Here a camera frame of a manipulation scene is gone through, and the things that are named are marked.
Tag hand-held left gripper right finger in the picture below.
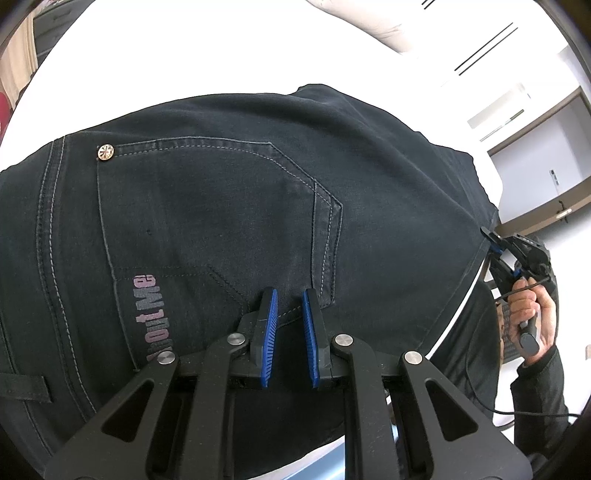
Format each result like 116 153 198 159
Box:
301 288 533 480

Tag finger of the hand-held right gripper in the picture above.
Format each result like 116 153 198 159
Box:
490 257 525 298
481 226 509 254

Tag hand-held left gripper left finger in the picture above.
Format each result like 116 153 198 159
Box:
44 287 279 480

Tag dark denim pants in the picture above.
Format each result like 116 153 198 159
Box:
0 83 500 480

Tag person's right forearm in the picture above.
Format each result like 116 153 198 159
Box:
510 345 572 441

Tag person's right hand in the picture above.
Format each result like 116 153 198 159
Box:
501 276 558 366

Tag person's dark torso clothing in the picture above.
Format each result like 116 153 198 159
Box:
427 281 506 418

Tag white air conditioner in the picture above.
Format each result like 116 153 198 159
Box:
466 82 528 141

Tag white pillow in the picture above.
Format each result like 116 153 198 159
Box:
308 0 419 52

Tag beige curtain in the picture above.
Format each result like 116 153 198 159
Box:
0 13 38 100

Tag white door with brown frame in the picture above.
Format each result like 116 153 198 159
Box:
488 87 591 232

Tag black cable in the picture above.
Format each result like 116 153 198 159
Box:
475 394 580 420

